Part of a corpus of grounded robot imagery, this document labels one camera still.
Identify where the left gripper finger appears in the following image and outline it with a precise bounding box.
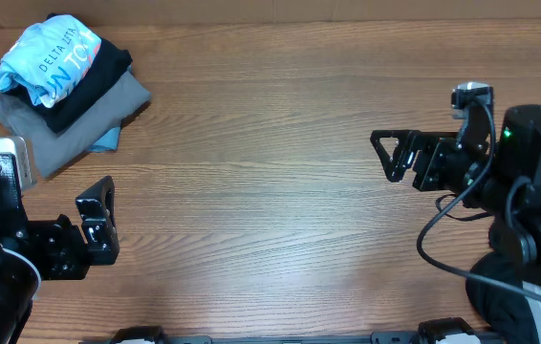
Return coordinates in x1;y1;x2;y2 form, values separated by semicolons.
76;176;116;234
82;218;120;266

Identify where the light blue printed t-shirt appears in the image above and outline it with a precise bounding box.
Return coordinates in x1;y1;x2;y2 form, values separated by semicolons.
0;14;101;108

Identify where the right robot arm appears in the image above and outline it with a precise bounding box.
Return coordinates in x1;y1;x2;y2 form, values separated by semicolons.
370;100;541;343

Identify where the folded blue shirt under stack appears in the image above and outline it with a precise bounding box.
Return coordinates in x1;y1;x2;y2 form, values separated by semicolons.
87;126;121;153

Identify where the folded grey shirt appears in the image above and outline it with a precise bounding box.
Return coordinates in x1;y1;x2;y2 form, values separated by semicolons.
0;72;151;178

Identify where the folded black shirt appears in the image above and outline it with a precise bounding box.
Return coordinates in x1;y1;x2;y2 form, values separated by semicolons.
0;36;133;133

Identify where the black garment at right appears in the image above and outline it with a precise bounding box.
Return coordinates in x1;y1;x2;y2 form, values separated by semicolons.
464;214;541;344

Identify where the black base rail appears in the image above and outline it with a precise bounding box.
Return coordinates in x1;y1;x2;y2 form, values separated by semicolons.
83;317;504;344

